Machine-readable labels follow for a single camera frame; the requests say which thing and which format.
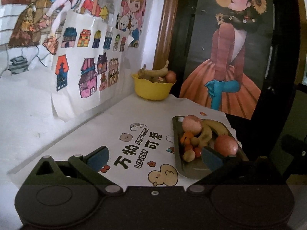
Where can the orange tangerine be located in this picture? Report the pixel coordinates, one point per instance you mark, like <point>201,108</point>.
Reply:
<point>185,141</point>
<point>188,134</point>

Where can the metal tray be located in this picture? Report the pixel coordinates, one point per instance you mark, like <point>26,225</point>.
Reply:
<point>195,169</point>

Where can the large red apple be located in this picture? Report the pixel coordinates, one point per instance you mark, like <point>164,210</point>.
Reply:
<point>226,145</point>

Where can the girl with teddy drawing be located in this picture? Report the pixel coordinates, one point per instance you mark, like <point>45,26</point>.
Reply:
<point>130,19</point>

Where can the yellow fruit bowl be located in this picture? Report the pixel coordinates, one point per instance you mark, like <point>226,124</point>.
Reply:
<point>149,90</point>

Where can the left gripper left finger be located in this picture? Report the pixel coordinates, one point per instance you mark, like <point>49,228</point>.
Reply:
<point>88,167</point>

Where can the small red apple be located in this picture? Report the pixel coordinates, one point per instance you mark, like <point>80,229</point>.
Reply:
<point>192,124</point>

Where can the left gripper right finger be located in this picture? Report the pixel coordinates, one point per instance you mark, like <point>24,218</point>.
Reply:
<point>223,170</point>

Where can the small red tomato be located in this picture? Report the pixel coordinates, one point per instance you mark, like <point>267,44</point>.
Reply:
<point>188,147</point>
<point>197,151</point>

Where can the banana in bowl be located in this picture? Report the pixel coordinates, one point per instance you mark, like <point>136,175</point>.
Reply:
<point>143,72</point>

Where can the brown wooden frame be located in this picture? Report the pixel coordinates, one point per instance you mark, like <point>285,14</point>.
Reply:
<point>165,33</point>

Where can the yellow-green banana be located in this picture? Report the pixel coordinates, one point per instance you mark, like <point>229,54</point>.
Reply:
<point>216,127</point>
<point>205,136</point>

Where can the houses drawing paper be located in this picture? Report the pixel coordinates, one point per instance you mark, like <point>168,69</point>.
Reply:
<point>88,68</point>

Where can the girl in orange dress poster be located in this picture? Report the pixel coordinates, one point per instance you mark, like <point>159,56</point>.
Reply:
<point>219,82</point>

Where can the red fruit in bowl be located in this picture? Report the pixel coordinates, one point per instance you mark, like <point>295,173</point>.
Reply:
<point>170,77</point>

